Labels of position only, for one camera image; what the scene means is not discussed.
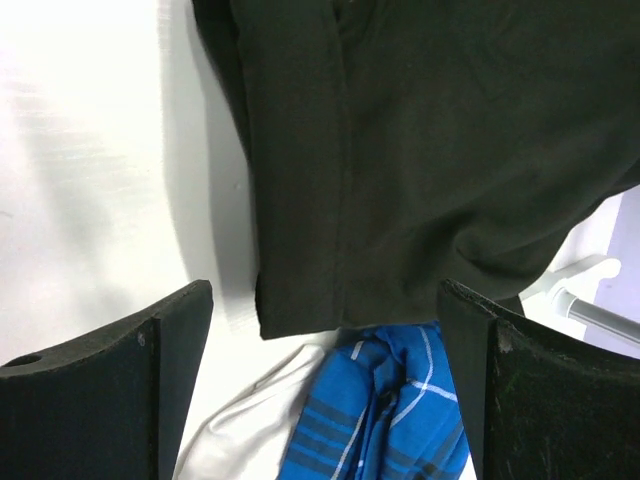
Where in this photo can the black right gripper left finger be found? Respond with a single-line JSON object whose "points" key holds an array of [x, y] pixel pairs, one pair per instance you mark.
{"points": [[112, 403]]}

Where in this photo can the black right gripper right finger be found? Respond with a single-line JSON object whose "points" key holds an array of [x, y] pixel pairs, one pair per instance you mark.
{"points": [[535, 403]]}

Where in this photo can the black polo shirt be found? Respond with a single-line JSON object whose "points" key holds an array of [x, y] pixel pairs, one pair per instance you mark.
{"points": [[395, 144]]}

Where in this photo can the white shirt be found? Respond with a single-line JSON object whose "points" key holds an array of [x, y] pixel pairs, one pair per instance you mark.
{"points": [[248, 437]]}

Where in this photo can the blue plaid shirt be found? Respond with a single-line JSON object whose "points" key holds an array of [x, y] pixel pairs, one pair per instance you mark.
{"points": [[383, 406]]}

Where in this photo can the white metal clothes rack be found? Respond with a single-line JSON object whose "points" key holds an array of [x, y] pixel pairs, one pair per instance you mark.
{"points": [[564, 300]]}

